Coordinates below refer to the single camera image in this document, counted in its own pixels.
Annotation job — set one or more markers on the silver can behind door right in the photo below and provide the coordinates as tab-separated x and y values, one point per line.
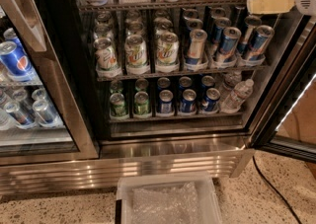
46	111

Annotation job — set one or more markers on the red bull can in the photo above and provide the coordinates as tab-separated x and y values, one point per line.
196	48
228	43
258	42

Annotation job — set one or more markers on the blue pepsi can front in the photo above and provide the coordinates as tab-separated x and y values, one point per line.
15	59

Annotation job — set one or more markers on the green can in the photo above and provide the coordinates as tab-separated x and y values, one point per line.
141	103
118	105

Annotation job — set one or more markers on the clear plastic bin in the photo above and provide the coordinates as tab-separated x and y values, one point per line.
209	211

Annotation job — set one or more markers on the silver can behind door left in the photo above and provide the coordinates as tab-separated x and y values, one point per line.
15	110

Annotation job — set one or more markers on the left fridge glass door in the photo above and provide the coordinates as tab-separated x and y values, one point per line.
50	33

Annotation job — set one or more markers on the front left 7up can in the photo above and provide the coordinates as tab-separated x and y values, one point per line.
106	54

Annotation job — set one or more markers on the front right 7up can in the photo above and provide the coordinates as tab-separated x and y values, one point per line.
167	48

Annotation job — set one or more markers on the green can front left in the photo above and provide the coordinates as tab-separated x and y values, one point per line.
118	105

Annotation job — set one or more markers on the front middle 7up can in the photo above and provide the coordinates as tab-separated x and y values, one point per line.
135	51

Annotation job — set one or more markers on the bubble wrap sheet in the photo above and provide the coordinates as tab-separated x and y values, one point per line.
166	205

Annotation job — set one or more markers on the front water bottle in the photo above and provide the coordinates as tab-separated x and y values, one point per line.
241	92

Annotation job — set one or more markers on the open right fridge door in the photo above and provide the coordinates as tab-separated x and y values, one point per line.
285	118

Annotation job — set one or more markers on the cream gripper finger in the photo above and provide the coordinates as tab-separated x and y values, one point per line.
269	6

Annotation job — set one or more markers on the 7up can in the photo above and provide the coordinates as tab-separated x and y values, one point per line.
167	48
106	54
135	51

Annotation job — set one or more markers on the blue pepsi can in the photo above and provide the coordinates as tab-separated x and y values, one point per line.
15	59
188	101
165	101
209	99

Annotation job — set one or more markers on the stainless steel fridge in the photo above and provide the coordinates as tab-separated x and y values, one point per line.
160	143

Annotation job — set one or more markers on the silver can behind door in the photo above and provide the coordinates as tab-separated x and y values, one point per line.
15	110
46	111

